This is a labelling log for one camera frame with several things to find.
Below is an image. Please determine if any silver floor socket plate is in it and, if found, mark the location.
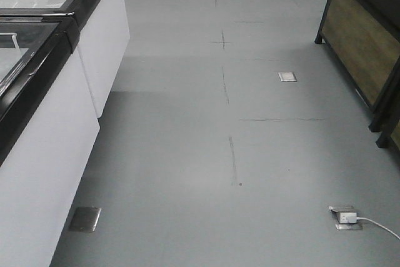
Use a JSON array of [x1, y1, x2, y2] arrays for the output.
[[278, 72, 297, 83]]

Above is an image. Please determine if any white chest freezer near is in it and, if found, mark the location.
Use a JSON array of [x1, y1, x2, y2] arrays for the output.
[[1, 19, 99, 266]]

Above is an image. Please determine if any white chest freezer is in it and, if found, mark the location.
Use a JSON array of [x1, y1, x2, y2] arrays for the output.
[[1, 0, 130, 117], [1, 19, 99, 266]]

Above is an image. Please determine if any dark floor socket plate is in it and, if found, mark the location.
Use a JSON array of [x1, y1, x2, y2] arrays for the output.
[[69, 207, 102, 233]]

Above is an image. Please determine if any white chest freezer far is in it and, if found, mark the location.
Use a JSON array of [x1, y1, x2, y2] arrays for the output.
[[1, 0, 130, 117]]

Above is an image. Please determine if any floor socket with plug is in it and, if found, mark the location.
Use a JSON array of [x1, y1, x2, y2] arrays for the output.
[[328, 205, 363, 231]]

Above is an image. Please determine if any dark wooden display stand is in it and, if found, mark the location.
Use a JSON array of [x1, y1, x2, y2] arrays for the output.
[[314, 0, 399, 149]]

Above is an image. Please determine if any white power cable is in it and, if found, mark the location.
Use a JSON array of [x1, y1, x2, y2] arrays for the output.
[[356, 216, 400, 240]]

